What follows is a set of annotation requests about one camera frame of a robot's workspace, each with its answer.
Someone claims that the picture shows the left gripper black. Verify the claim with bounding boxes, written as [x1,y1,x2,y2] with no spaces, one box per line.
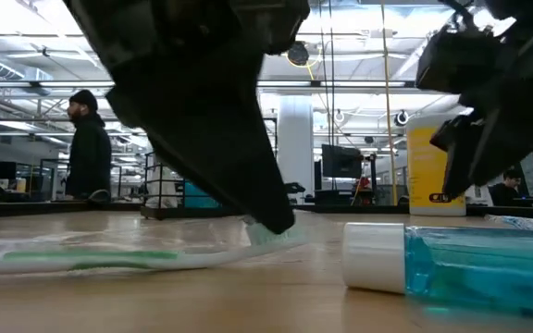
[62,0,312,236]

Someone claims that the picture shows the black wire basket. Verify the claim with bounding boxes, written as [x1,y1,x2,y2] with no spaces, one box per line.
[140,150,249,221]

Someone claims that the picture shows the white building column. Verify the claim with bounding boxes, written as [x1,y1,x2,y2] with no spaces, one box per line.
[276,94,315,204]

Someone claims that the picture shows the yellow wipes canister white lid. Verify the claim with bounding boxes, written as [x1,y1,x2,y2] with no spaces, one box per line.
[406,113,467,217]

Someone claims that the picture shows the person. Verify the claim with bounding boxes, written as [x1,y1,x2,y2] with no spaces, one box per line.
[488,168,533,208]
[65,89,113,201]

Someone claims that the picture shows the black aluminium table frame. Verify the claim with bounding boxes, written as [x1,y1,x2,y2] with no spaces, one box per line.
[0,201,533,221]

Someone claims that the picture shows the black hanging dome camera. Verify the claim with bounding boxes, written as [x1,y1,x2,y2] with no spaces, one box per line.
[287,41,311,68]

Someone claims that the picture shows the green white toothbrush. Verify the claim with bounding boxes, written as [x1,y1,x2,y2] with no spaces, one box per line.
[0,216,309,278]

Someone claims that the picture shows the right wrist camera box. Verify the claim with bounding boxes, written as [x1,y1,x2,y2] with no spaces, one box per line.
[415,22,503,96]

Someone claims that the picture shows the blue mouthwash bottle white cap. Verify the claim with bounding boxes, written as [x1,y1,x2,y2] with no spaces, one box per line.
[182,180,224,209]
[341,221,533,320]

